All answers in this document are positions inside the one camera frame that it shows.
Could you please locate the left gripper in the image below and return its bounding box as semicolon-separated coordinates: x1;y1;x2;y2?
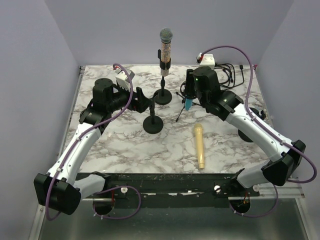
107;82;153;113

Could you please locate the black tripod shock mount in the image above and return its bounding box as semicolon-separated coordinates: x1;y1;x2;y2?
175;81;200;122

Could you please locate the blue microphone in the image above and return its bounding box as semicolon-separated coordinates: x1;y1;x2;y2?
184;94;194;111

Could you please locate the black stand with clip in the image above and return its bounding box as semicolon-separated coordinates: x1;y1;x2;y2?
143;99;164;135

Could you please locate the yellow microphone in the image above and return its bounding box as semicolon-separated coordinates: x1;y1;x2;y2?
194;123;205;169

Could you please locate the black shock mount round-base stand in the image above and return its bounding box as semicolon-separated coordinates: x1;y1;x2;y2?
237;107;267;143

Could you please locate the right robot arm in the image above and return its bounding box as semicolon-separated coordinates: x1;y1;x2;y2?
184;66;306;196

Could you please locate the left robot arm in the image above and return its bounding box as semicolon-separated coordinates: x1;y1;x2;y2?
34;78;154;215

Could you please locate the black tall mic stand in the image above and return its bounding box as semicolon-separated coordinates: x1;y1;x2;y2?
153;49;172;105

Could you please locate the glitter microphone silver head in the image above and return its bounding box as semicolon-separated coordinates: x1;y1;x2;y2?
159;27;173;77

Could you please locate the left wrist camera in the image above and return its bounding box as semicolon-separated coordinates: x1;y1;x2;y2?
115;68;131;92

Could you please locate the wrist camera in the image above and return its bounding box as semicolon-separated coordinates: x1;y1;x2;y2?
115;68;131;92
196;52;216;70

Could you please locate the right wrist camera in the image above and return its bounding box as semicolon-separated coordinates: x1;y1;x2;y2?
196;52;216;70

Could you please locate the black coiled cable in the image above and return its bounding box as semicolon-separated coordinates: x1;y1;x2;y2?
214;62;245;90

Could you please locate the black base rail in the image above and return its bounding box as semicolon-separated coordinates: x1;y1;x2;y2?
86;173;260;209

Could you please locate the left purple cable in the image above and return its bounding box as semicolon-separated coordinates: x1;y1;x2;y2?
44;63;142;221

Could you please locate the purple cable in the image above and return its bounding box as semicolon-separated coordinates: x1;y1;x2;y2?
199;45;316;218
44;63;142;221

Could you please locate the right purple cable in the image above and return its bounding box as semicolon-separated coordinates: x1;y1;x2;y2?
199;45;316;218

